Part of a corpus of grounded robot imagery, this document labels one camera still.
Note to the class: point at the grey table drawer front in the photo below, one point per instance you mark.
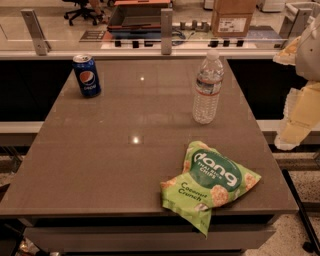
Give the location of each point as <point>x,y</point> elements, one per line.
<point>148,239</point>

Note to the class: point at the green rice chip bag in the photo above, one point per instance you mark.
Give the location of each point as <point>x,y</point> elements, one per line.
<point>208,180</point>

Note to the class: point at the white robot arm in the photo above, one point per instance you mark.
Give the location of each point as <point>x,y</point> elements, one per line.
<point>307,60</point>

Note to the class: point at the blue and orange cart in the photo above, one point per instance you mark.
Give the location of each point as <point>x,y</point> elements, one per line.
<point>137,19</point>

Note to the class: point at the right metal railing post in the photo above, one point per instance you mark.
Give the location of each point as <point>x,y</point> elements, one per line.
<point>292,27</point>

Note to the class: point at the brown cardboard box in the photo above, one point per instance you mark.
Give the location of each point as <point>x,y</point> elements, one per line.
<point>232,18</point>

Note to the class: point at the middle metal railing post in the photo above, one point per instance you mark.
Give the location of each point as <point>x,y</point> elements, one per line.
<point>166,31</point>

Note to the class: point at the metal railing post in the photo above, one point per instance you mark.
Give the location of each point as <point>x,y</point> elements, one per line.
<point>292,27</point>
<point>40,43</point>
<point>166,31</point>

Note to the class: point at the clear plastic water bottle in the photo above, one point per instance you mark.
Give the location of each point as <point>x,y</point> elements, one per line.
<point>207,88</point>

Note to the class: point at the blue pepsi can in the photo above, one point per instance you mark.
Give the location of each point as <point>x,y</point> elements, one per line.
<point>87,75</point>

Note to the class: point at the left metal railing post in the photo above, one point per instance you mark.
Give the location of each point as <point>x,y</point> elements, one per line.
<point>40,43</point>

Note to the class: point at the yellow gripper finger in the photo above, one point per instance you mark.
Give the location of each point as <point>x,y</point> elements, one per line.
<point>287,55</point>
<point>301,114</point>

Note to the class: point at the black office chair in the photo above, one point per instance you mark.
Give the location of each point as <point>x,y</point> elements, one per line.
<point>84,9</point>

